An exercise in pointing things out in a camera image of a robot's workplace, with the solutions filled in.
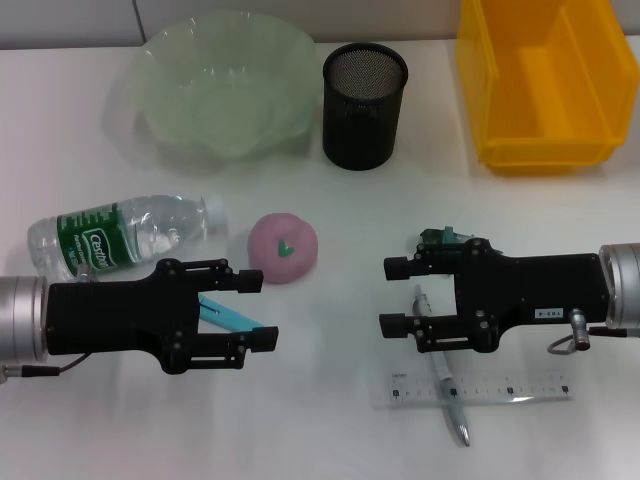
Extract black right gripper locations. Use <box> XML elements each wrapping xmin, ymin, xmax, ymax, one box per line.
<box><xmin>378</xmin><ymin>238</ymin><xmax>609</xmax><ymax>354</ymax></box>

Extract black mesh pen holder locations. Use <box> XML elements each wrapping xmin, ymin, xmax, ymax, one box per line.
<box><xmin>321</xmin><ymin>42</ymin><xmax>409</xmax><ymax>173</ymax></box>

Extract translucent green fruit bowl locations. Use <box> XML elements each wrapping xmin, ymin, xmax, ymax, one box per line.
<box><xmin>102</xmin><ymin>14</ymin><xmax>324</xmax><ymax>163</ymax></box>

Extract yellow plastic bin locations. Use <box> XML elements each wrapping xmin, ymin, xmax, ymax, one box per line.
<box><xmin>455</xmin><ymin>0</ymin><xmax>640</xmax><ymax>177</ymax></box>

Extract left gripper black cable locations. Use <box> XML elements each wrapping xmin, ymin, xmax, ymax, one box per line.
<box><xmin>0</xmin><ymin>351</ymin><xmax>92</xmax><ymax>385</ymax></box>

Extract silver ballpoint pen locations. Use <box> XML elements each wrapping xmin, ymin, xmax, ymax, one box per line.
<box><xmin>411</xmin><ymin>284</ymin><xmax>474</xmax><ymax>448</ymax></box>

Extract right gripper grey cable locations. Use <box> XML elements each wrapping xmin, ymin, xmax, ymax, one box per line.
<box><xmin>546</xmin><ymin>308</ymin><xmax>632</xmax><ymax>357</ymax></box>

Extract clear plastic ruler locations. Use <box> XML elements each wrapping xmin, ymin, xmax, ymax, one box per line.
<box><xmin>371</xmin><ymin>367</ymin><xmax>576</xmax><ymax>411</ymax></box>

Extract clear green-label water bottle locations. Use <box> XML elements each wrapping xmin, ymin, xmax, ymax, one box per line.
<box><xmin>26</xmin><ymin>194</ymin><xmax>229</xmax><ymax>282</ymax></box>

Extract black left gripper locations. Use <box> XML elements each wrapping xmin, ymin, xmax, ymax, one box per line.
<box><xmin>46</xmin><ymin>257</ymin><xmax>280</xmax><ymax>375</ymax></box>

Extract blue scissors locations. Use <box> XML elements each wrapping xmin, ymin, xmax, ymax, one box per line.
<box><xmin>196</xmin><ymin>292</ymin><xmax>265</xmax><ymax>334</ymax></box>

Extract pink toy peach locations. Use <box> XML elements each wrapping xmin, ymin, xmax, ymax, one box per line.
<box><xmin>247</xmin><ymin>212</ymin><xmax>320</xmax><ymax>286</ymax></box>

